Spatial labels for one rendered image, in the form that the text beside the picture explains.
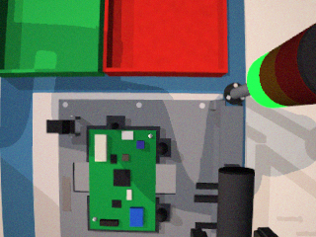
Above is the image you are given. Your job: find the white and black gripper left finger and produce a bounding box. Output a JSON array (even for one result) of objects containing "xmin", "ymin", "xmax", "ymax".
[{"xmin": 191, "ymin": 228, "xmax": 207, "ymax": 237}]

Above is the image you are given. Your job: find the green bin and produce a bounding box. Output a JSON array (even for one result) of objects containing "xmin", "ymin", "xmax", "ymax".
[{"xmin": 0, "ymin": 0, "xmax": 105, "ymax": 78}]

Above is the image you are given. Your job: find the red open-top bin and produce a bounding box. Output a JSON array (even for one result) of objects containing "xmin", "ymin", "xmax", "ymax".
[{"xmin": 103, "ymin": 0, "xmax": 228, "ymax": 77}]

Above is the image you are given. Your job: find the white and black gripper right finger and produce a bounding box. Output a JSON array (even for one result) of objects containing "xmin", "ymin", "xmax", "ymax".
[{"xmin": 253, "ymin": 227, "xmax": 278, "ymax": 237}]

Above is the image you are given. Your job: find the green circuit board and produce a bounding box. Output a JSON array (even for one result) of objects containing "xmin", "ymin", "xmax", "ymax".
[{"xmin": 89, "ymin": 129, "xmax": 156, "ymax": 231}]

